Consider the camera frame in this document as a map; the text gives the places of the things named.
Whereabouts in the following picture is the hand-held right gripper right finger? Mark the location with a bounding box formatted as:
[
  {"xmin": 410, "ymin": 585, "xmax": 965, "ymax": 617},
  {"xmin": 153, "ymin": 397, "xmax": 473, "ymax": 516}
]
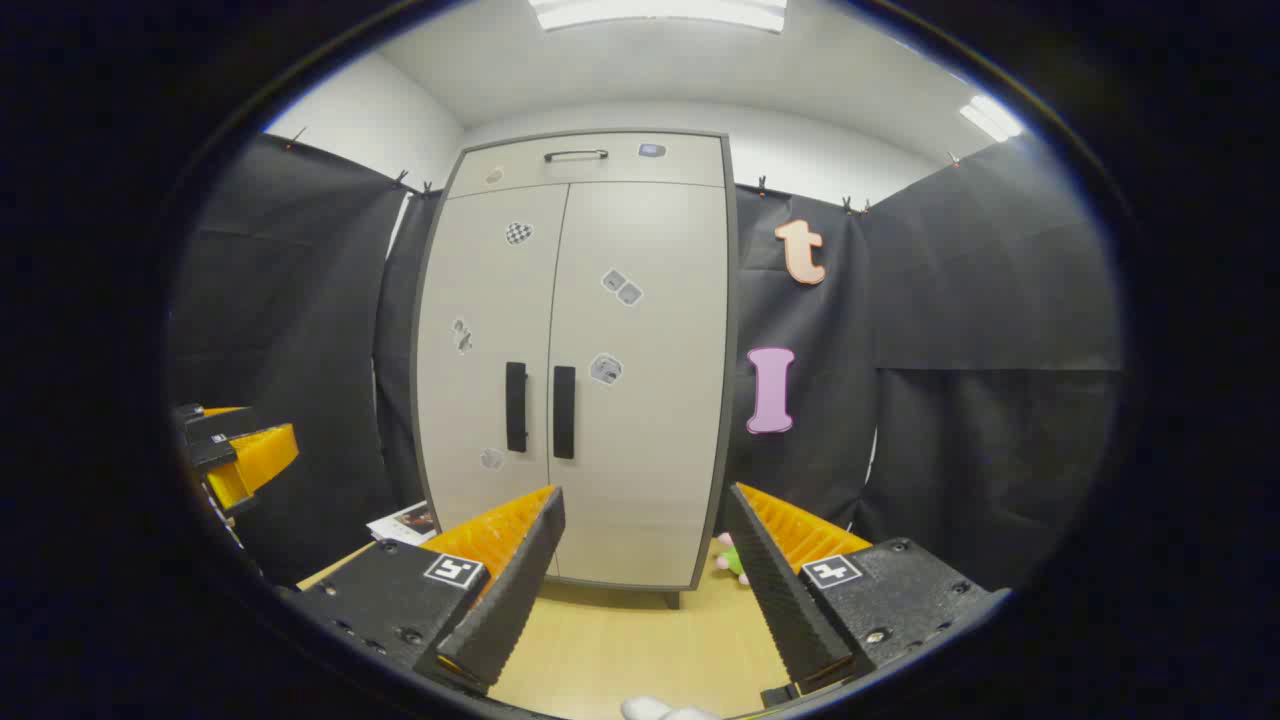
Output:
[{"xmin": 722, "ymin": 482, "xmax": 1011, "ymax": 696}]

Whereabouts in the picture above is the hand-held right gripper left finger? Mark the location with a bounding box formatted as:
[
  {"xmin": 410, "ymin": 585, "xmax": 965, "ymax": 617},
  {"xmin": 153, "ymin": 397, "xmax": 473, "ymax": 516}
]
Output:
[{"xmin": 283, "ymin": 485, "xmax": 567, "ymax": 696}]

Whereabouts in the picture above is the grey shoe cabinet door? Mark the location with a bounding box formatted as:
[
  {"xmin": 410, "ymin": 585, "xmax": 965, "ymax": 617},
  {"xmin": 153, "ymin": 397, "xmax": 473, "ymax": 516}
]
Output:
[
  {"xmin": 414, "ymin": 183, "xmax": 570, "ymax": 546},
  {"xmin": 546, "ymin": 180, "xmax": 729, "ymax": 591}
]

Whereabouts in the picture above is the grey double-door shoe cabinet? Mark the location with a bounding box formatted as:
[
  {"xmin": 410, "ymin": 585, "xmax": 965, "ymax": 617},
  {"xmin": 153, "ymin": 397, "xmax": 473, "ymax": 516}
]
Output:
[{"xmin": 410, "ymin": 128, "xmax": 741, "ymax": 609}]

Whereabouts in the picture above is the grey cabinet drawer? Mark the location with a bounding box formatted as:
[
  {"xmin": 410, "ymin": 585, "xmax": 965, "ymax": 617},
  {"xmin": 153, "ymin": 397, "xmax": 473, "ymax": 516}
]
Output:
[{"xmin": 447, "ymin": 133, "xmax": 726, "ymax": 199}]

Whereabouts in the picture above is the pink and green plush toy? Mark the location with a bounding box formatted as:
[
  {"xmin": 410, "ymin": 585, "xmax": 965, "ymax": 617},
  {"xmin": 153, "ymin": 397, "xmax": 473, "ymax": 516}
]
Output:
[{"xmin": 714, "ymin": 532, "xmax": 751, "ymax": 587}]

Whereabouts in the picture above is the white printed booklet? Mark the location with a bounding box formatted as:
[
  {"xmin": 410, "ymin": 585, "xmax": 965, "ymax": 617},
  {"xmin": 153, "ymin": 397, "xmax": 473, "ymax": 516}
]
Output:
[{"xmin": 366, "ymin": 501, "xmax": 438, "ymax": 547}]

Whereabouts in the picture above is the black backdrop cloth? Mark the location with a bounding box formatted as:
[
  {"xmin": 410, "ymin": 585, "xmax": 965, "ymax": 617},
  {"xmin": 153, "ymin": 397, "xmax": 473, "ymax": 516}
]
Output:
[{"xmin": 170, "ymin": 135, "xmax": 1123, "ymax": 591}]

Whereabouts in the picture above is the small ceiling light panel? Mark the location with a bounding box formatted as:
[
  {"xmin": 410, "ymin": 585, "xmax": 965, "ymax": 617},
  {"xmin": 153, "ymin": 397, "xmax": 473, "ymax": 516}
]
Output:
[{"xmin": 958, "ymin": 95, "xmax": 1025, "ymax": 143}]

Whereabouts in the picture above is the long ceiling light panel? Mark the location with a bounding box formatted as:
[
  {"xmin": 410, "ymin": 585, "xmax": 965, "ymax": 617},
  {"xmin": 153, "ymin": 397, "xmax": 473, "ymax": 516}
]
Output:
[{"xmin": 528, "ymin": 0, "xmax": 789, "ymax": 34}]

